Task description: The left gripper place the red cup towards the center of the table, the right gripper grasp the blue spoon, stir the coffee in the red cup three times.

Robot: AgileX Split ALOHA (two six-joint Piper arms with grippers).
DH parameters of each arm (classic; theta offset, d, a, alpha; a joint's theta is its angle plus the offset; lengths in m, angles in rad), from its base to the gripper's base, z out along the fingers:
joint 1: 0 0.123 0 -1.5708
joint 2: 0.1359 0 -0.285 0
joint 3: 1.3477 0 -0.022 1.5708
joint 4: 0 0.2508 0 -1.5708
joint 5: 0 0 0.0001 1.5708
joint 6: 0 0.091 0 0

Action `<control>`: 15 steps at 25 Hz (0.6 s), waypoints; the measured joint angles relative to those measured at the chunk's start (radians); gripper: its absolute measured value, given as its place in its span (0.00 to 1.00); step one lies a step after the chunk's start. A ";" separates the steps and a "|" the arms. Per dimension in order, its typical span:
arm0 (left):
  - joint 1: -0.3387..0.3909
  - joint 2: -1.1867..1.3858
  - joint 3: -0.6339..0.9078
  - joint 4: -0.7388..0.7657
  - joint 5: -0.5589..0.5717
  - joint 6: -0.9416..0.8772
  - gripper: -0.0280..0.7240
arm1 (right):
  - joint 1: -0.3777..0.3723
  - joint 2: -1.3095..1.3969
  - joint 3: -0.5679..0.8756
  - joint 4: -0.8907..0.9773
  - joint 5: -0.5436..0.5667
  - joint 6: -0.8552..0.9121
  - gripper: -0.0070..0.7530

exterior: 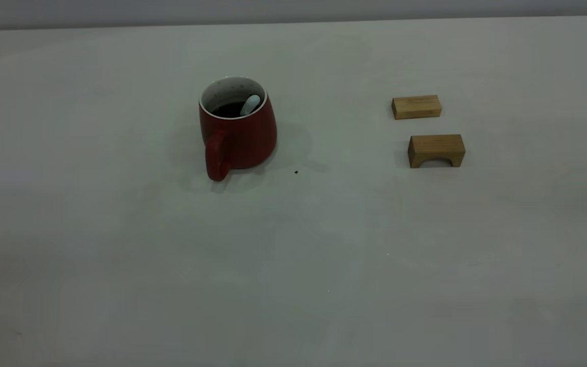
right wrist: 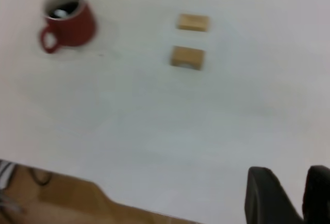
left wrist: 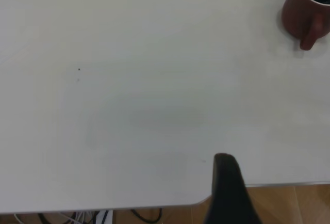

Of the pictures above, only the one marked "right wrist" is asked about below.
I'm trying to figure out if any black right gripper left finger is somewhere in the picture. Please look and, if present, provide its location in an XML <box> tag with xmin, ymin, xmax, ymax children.
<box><xmin>244</xmin><ymin>166</ymin><xmax>305</xmax><ymax>224</ymax></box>

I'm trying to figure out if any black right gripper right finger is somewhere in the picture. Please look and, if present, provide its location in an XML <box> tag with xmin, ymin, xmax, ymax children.
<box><xmin>303</xmin><ymin>165</ymin><xmax>330</xmax><ymax>224</ymax></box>

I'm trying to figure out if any red ceramic mug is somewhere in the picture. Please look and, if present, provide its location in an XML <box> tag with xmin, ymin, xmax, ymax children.
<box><xmin>38</xmin><ymin>0</ymin><xmax>97</xmax><ymax>54</ymax></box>

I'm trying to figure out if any dark coffee liquid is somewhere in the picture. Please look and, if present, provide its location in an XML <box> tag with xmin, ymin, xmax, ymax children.
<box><xmin>47</xmin><ymin>0</ymin><xmax>79</xmax><ymax>20</ymax></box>

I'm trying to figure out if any arched wooden block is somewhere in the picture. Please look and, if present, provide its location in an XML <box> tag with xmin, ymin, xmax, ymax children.
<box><xmin>169</xmin><ymin>45</ymin><xmax>206</xmax><ymax>71</ymax></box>

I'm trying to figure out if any rectangular wooden block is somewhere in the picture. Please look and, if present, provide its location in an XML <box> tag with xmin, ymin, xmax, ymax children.
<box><xmin>177</xmin><ymin>13</ymin><xmax>210</xmax><ymax>33</ymax></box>

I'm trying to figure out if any black cable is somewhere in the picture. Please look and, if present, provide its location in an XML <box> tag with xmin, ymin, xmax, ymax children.
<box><xmin>27</xmin><ymin>167</ymin><xmax>53</xmax><ymax>186</ymax></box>

